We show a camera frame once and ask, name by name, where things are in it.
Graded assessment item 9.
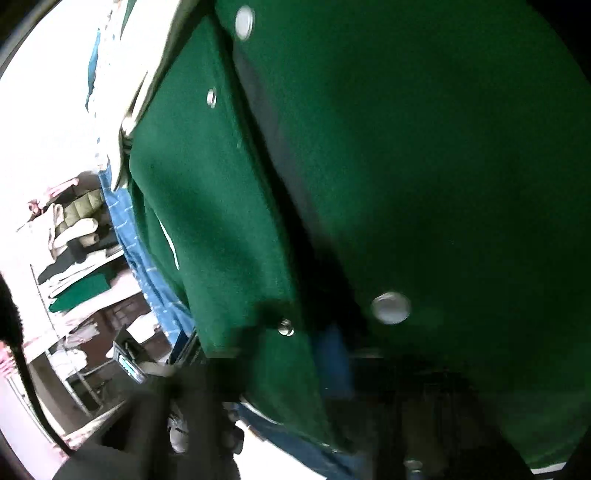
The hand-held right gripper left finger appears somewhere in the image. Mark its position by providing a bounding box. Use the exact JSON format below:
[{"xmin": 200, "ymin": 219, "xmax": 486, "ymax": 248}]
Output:
[{"xmin": 124, "ymin": 355, "xmax": 246, "ymax": 480}]

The green jacket with white stripes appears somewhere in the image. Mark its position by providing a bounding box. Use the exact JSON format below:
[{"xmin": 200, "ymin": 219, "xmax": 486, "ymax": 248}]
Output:
[{"xmin": 115, "ymin": 0, "xmax": 591, "ymax": 472}]

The pink hanging garment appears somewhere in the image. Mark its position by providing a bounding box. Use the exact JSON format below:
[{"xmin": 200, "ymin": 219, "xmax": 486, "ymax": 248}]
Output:
[{"xmin": 28, "ymin": 178, "xmax": 81, "ymax": 217}]

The white hanging garment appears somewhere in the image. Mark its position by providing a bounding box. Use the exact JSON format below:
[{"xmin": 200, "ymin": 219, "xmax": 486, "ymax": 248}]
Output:
[{"xmin": 46, "ymin": 203, "xmax": 100, "ymax": 259}]

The olive padded vest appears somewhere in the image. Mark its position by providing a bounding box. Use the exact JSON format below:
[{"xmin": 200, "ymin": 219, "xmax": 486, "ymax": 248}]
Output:
[{"xmin": 62, "ymin": 188, "xmax": 106, "ymax": 229}]

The metal clothes rack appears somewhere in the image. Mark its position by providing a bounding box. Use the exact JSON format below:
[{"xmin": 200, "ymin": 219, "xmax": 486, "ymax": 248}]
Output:
[{"xmin": 18, "ymin": 175, "xmax": 144, "ymax": 416}]

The green hanging garment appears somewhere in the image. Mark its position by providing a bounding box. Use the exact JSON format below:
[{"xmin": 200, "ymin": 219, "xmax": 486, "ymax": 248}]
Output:
[{"xmin": 48, "ymin": 272, "xmax": 114, "ymax": 313}]

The blue striped plaid bedsheet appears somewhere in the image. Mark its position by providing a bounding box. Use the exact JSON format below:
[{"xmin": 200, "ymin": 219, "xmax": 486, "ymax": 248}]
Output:
[{"xmin": 85, "ymin": 0, "xmax": 370, "ymax": 480}]

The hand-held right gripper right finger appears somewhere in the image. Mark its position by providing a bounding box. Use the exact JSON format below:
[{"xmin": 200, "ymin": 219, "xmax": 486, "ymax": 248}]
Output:
[{"xmin": 318, "ymin": 323, "xmax": 532, "ymax": 480}]

